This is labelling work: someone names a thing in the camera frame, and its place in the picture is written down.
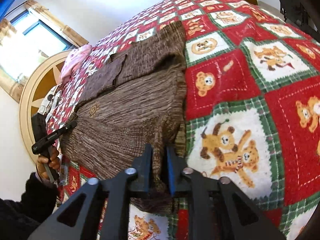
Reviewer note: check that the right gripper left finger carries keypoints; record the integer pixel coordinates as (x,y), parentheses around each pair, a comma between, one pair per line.
(100,208)

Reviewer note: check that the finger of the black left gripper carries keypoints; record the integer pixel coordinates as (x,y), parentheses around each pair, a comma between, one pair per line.
(51,137)

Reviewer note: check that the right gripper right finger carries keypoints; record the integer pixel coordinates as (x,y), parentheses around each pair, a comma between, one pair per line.
(217,208)

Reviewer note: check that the brown knitted sweater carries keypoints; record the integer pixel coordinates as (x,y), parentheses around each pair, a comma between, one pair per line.
(136,98)

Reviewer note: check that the black sleeved left forearm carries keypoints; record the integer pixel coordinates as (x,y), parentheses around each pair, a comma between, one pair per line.
(20,219)

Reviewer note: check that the person's left hand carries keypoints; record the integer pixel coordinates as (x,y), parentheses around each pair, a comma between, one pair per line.
(53,163)

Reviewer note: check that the cartoon print pillow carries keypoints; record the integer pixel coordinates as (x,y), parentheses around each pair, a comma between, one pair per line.
(50,101)

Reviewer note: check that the cream wooden headboard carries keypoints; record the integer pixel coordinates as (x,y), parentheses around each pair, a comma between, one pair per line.
(44,77)

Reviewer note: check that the pink pillow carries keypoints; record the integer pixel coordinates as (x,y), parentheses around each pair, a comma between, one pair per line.
(74,61)

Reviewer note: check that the beige patterned curtain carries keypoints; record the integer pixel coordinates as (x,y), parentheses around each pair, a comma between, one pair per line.
(43,14)

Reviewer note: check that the red teddy bear quilt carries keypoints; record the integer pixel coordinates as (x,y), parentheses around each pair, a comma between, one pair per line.
(252,106)

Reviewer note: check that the window with blue frame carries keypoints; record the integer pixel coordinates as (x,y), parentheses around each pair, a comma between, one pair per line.
(26,42)

